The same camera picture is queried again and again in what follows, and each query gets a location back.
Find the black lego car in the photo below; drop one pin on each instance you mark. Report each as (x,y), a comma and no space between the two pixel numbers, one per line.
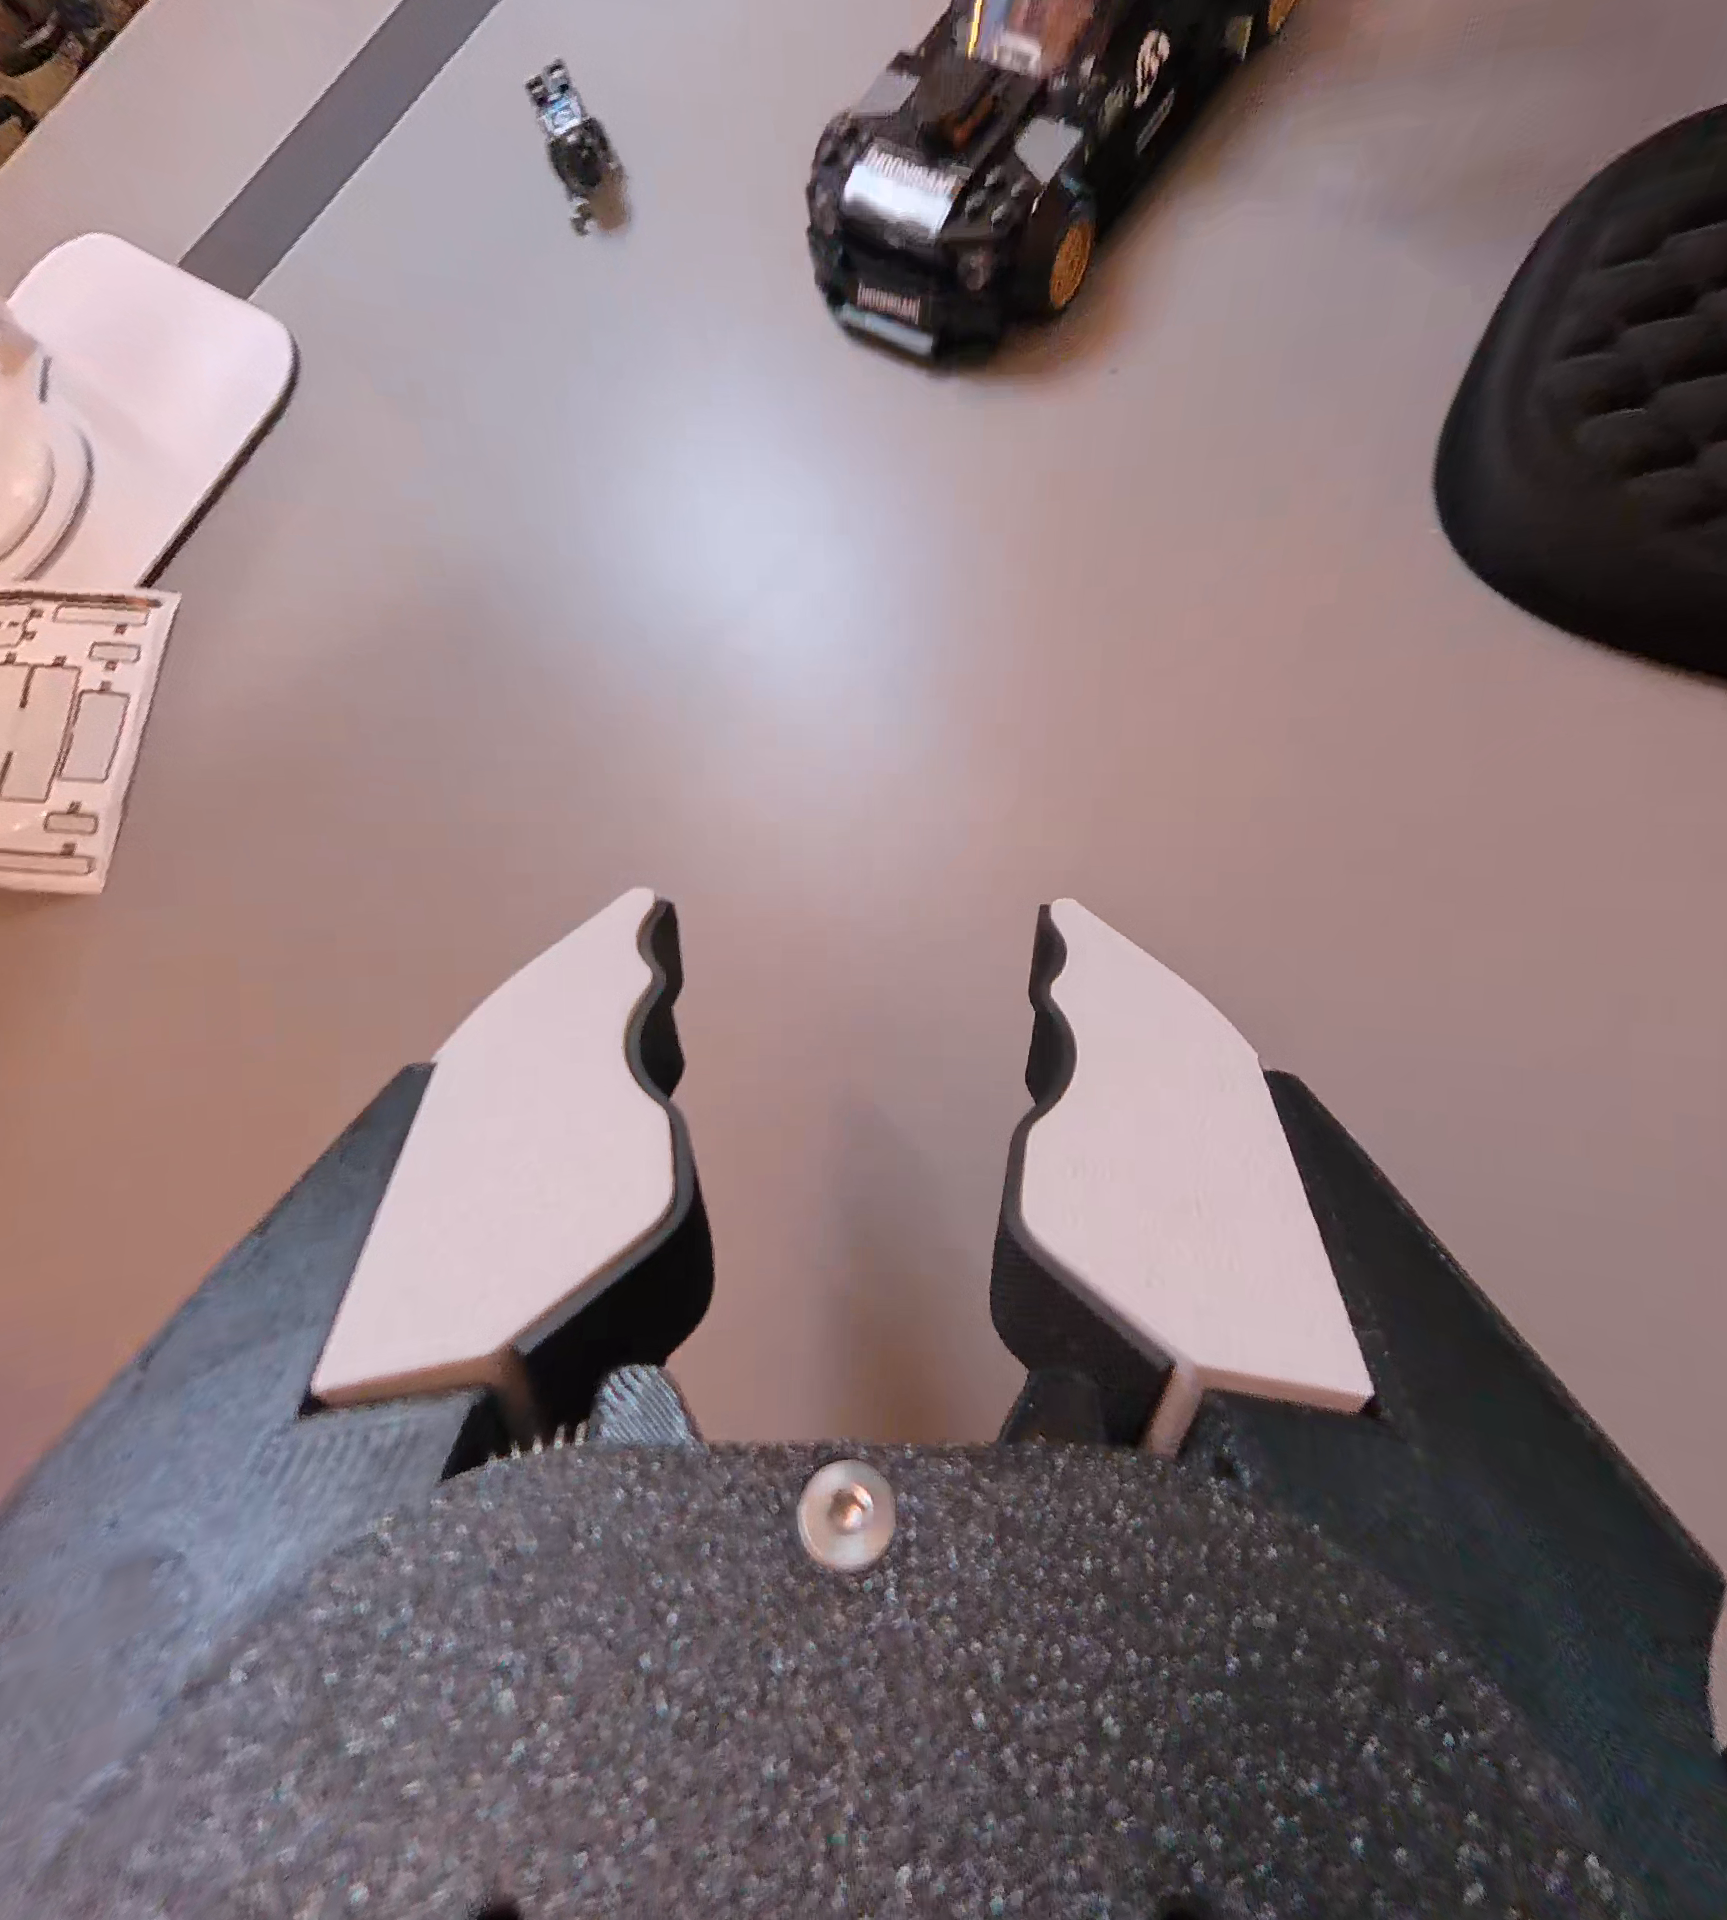
(1015,167)

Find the white sticker sheet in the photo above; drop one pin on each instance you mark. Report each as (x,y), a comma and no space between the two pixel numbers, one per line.
(25,736)

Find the small black lego piece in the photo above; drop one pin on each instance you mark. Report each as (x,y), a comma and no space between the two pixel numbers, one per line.
(577,144)

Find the black dimpled wrist rest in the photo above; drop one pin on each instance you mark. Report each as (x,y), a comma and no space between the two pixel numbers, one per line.
(1674,390)

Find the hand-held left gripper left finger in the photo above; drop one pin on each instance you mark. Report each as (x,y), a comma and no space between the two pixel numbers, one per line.
(505,1187)

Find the white booklet stand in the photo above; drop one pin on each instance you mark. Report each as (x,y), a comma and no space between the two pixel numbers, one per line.
(115,360)

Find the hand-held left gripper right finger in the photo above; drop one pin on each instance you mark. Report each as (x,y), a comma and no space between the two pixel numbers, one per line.
(1181,1187)

